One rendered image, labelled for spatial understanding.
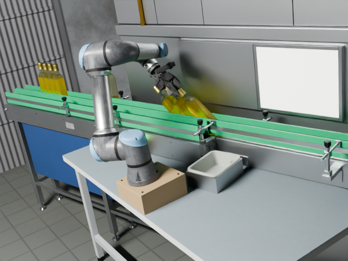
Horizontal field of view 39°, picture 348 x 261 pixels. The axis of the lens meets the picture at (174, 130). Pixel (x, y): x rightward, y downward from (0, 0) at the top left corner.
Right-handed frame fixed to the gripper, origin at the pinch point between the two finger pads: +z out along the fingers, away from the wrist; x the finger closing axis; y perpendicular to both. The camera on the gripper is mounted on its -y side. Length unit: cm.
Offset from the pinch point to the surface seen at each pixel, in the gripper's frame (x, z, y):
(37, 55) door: -66, -164, 156
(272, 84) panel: -12, 34, -35
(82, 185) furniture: 36, -8, 76
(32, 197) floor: 7, -59, 194
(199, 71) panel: -11.8, -1.2, -9.3
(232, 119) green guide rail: -2.9, 31.1, -9.4
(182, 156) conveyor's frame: 15.9, 26.1, 16.2
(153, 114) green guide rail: 6.6, -3.7, 20.3
